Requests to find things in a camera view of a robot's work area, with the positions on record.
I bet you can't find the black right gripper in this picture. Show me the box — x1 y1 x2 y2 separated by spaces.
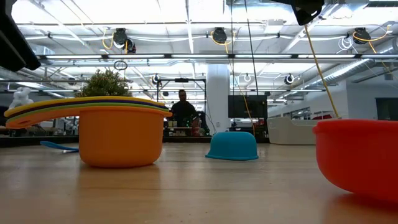
270 0 325 27

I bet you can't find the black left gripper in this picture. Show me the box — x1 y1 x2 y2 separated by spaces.
0 0 42 73

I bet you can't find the yellow measuring cup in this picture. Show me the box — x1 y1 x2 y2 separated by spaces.
3 95 166 118

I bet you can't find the navy measuring cup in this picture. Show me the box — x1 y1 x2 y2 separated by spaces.
6 98 170 119

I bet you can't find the green measuring cup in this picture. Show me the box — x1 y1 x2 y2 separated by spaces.
6 101 171 124

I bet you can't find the small blue measuring cup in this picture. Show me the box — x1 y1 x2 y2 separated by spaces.
39 140 80 154

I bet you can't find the orange measuring cup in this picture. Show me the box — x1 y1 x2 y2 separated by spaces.
5 105 174 169

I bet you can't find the red measuring cup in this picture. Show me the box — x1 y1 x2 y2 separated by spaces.
312 119 398 202

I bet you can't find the teal measuring cup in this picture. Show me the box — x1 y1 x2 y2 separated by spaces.
205 131 260 162

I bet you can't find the white plastic basket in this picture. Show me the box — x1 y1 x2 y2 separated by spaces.
266 116 342 146

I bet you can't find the white robot figure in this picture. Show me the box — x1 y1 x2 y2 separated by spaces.
8 86 34 110

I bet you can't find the potted green plant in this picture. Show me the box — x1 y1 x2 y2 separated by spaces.
73 68 134 98

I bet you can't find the black monitor screen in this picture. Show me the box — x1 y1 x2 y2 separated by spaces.
227 94 269 119

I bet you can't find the long ceiling light bar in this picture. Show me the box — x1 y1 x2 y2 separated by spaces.
37 53 398 60

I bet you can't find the white building column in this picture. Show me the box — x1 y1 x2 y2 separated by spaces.
206 63 231 136

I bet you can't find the person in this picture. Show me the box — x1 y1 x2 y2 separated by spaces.
169 89 200 129

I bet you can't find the black ceiling cable reel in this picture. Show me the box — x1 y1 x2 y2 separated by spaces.
111 27 137 54
353 27 373 45
211 27 228 45

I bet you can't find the black hanging cable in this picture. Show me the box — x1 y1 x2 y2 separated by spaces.
243 0 260 96

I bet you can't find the yellow hanging cable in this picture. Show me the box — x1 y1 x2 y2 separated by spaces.
303 24 340 119

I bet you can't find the black aluminium frame rail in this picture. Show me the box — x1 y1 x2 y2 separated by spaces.
0 135 271 149

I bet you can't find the black metal frame station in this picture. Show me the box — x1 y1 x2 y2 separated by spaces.
155 77 208 138

